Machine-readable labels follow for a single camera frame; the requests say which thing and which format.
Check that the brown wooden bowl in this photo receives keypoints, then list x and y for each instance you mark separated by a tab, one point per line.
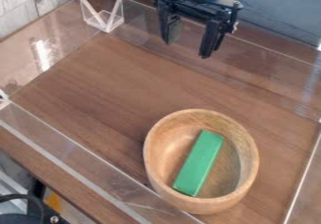
167	146

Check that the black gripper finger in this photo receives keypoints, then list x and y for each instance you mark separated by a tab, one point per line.
170	26
211	38

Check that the green rectangular block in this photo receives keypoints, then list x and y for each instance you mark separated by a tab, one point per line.
197	166

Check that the clear acrylic front wall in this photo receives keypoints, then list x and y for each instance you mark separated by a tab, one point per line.
94	185

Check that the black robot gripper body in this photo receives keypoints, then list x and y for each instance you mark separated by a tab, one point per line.
219	9

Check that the clear acrylic corner bracket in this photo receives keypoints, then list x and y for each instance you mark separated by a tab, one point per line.
103	20

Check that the black clamp with cable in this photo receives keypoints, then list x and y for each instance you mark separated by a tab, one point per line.
39	212

